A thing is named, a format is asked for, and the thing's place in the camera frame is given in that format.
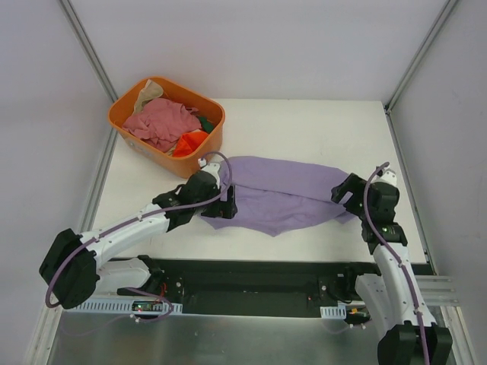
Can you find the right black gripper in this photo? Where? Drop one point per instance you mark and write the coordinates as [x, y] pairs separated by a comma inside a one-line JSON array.
[[347, 191]]

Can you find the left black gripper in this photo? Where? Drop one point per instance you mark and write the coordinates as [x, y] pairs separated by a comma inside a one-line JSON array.
[[227, 203]]

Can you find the orange plastic basket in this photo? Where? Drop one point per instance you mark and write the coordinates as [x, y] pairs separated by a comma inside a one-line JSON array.
[[183, 167]]

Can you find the purple t-shirt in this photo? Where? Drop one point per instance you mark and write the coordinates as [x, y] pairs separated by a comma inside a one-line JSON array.
[[276, 196]]

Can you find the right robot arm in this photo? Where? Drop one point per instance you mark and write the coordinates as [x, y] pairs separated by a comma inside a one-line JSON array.
[[405, 326]]

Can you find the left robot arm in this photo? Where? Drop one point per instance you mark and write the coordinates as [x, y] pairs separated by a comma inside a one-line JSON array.
[[79, 265]]

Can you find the orange-red cloth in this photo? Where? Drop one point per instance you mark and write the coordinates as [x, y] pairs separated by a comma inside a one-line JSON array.
[[189, 142]]

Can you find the green cloth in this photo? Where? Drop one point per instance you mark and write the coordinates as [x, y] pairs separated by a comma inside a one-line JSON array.
[[206, 125]]

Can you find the pink crumpled shirt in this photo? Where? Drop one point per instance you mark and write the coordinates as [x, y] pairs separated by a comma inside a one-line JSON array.
[[161, 123]]

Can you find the beige cloth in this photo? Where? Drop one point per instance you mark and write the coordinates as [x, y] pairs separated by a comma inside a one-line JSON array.
[[150, 91]]

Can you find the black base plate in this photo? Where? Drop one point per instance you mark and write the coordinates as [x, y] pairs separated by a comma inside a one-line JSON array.
[[239, 288]]

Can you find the aluminium rail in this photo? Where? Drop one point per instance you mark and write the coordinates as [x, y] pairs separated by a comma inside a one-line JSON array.
[[438, 290]]

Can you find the right white cable duct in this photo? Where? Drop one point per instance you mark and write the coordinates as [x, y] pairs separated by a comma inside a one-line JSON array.
[[333, 312]]

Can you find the white cable duct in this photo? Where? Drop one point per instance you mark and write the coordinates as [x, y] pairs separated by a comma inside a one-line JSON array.
[[333, 312], [127, 306]]

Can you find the left white cable duct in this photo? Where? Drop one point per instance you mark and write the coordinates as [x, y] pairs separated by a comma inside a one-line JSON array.
[[127, 306]]

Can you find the right aluminium frame post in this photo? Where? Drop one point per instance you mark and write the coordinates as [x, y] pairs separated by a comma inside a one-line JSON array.
[[447, 9]]

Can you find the aluminium frame post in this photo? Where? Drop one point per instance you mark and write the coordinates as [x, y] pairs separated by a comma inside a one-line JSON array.
[[447, 9], [87, 46]]

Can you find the left aluminium frame post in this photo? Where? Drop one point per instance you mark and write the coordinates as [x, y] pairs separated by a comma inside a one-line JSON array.
[[87, 46]]

